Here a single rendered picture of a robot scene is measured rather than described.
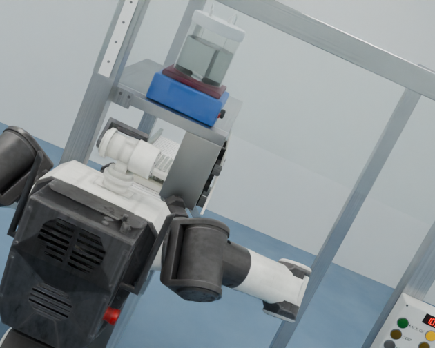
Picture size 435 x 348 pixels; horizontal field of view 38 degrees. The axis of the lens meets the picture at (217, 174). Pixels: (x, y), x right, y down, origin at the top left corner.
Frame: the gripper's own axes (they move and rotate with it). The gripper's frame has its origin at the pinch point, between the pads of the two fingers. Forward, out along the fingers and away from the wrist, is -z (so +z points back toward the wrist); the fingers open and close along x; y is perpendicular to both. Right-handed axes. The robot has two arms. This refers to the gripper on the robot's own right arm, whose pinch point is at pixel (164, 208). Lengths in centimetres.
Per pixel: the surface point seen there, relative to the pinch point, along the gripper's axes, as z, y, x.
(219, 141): 1.7, 5.1, -23.9
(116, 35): -12.2, -27.3, -38.0
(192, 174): 0.9, 2.9, -12.3
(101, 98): -10.6, -25.0, -21.7
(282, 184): -239, 234, 81
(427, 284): 43, 57, -17
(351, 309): -135, 260, 119
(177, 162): -1.9, -1.4, -13.4
